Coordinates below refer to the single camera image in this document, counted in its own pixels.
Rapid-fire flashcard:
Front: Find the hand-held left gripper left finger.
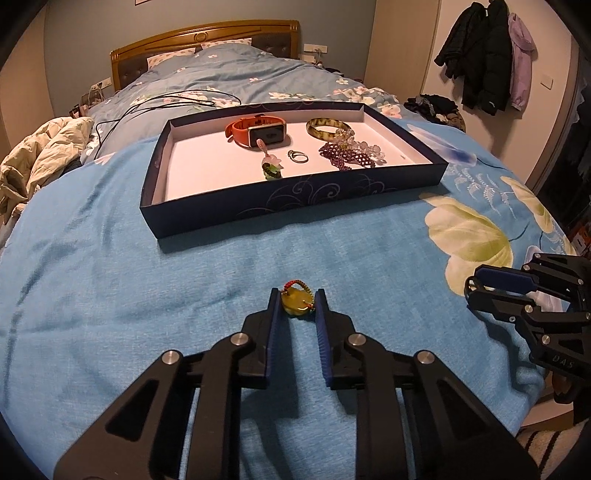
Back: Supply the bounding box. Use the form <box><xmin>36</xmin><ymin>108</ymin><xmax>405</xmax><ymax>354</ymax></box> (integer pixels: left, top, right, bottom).
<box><xmin>53</xmin><ymin>287</ymin><xmax>282</xmax><ymax>480</ymax></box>

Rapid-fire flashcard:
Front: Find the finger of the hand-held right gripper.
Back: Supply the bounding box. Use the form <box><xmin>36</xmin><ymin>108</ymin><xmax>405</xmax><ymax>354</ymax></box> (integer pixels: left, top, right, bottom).
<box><xmin>464</xmin><ymin>252</ymin><xmax>591</xmax><ymax>297</ymax></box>
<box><xmin>466</xmin><ymin>291</ymin><xmax>539</xmax><ymax>325</ymax></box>

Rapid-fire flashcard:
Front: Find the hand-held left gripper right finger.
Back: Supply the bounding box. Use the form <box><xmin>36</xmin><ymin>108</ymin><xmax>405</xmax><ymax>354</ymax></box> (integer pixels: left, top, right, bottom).
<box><xmin>315</xmin><ymin>288</ymin><xmax>541</xmax><ymax>480</ymax></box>

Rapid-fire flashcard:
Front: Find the yellow pendant with red cord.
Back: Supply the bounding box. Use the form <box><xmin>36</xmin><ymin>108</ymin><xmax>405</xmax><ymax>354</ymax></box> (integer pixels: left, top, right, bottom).
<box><xmin>280</xmin><ymin>279</ymin><xmax>317</xmax><ymax>319</ymax></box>

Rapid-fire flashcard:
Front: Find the pink pendant with cord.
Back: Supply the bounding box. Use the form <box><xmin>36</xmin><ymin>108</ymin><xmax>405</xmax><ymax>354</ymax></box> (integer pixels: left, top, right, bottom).
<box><xmin>255</xmin><ymin>137</ymin><xmax>285</xmax><ymax>171</ymax></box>

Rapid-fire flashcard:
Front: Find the dark blue tray box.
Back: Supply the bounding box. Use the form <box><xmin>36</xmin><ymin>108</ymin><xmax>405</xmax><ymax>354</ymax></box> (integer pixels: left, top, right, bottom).
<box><xmin>140</xmin><ymin>102</ymin><xmax>450</xmax><ymax>240</ymax></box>

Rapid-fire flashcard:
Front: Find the purple bead bracelet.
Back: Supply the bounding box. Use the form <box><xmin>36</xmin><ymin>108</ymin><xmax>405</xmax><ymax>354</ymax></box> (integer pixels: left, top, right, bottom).
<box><xmin>318</xmin><ymin>142</ymin><xmax>375</xmax><ymax>172</ymax></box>

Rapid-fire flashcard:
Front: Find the clear crystal bead bracelet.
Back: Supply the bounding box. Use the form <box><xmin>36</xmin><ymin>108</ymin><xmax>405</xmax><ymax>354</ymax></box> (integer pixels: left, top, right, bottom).
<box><xmin>332</xmin><ymin>129</ymin><xmax>389</xmax><ymax>165</ymax></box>

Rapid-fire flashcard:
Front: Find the striped rug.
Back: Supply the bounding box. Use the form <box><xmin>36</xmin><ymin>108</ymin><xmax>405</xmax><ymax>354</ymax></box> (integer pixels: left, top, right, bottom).
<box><xmin>515</xmin><ymin>422</ymin><xmax>588</xmax><ymax>480</ymax></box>

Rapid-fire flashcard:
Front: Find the pile of dark clothes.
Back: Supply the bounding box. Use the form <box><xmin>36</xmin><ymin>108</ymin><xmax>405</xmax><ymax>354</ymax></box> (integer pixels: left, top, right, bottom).
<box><xmin>404</xmin><ymin>93</ymin><xmax>467</xmax><ymax>133</ymax></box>

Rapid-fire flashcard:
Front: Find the green yellow bangle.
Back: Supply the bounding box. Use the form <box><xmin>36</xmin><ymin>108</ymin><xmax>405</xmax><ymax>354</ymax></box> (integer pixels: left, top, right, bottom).
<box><xmin>306</xmin><ymin>117</ymin><xmax>356</xmax><ymax>144</ymax></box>

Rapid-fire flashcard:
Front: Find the long black jacket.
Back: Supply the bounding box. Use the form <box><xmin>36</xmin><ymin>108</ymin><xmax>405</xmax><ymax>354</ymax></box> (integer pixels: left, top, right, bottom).
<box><xmin>462</xmin><ymin>0</ymin><xmax>513</xmax><ymax>116</ymax></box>

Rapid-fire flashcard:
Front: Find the lilac hooded jacket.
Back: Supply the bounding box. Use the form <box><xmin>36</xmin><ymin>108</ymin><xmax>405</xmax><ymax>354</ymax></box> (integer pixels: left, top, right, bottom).
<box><xmin>507</xmin><ymin>12</ymin><xmax>538</xmax><ymax>112</ymax></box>

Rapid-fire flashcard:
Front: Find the blue floral duvet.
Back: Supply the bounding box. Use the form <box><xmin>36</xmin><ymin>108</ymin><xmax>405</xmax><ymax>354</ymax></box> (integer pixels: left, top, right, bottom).
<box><xmin>85</xmin><ymin>44</ymin><xmax>402</xmax><ymax>163</ymax></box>

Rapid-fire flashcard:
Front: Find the floral pillow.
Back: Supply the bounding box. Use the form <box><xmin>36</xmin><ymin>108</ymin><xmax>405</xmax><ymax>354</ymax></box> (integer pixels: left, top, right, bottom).
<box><xmin>201</xmin><ymin>39</ymin><xmax>253</xmax><ymax>51</ymax></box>
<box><xmin>147</xmin><ymin>48</ymin><xmax>197</xmax><ymax>68</ymax></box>

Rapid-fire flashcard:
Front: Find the crumpled beige quilt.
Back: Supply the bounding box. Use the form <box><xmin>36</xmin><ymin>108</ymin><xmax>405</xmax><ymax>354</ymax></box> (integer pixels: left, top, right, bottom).
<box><xmin>0</xmin><ymin>116</ymin><xmax>96</xmax><ymax>219</ymax></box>

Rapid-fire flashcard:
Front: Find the wooden bed headboard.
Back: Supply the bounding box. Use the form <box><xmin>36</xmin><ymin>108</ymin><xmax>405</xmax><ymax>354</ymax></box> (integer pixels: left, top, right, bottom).
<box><xmin>110</xmin><ymin>19</ymin><xmax>302</xmax><ymax>91</ymax></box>

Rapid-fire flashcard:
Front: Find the orange strap watch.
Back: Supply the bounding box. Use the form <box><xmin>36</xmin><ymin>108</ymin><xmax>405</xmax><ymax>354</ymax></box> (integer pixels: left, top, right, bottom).
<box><xmin>225</xmin><ymin>115</ymin><xmax>287</xmax><ymax>148</ymax></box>

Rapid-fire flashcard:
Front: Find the black cable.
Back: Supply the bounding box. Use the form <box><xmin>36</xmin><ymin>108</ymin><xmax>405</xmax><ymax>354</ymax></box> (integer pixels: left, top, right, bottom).
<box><xmin>92</xmin><ymin>90</ymin><xmax>242</xmax><ymax>160</ymax></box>

